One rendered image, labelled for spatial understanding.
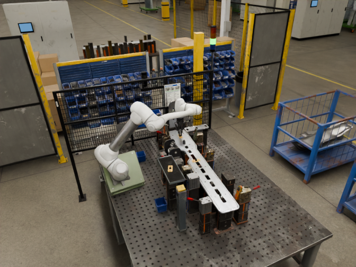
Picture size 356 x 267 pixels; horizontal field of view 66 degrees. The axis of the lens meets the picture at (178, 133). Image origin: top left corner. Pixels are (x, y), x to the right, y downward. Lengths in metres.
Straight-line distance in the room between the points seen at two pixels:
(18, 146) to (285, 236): 3.81
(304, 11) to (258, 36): 7.84
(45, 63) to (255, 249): 5.89
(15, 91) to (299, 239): 3.81
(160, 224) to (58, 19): 7.36
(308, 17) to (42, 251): 12.36
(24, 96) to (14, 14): 4.85
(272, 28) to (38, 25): 6.23
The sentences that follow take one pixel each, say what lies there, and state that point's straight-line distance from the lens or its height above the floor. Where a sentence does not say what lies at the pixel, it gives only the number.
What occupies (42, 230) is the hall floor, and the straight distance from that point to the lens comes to 3.83.
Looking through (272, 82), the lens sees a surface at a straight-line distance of 6.04.
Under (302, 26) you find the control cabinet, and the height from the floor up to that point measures 0.57.
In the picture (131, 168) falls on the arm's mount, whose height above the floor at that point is 0.86.
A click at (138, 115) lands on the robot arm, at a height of 1.55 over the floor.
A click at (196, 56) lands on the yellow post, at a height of 1.73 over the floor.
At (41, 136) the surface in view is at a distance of 4.68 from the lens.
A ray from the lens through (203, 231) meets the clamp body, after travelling 2.45.
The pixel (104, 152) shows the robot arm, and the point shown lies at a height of 1.17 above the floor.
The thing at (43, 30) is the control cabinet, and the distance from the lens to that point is 9.03.
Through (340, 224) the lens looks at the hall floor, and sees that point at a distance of 3.94.
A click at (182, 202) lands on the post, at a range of 2.26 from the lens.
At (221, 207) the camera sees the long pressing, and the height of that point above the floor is 1.00.
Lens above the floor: 2.62
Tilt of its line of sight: 30 degrees down
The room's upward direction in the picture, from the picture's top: 2 degrees counter-clockwise
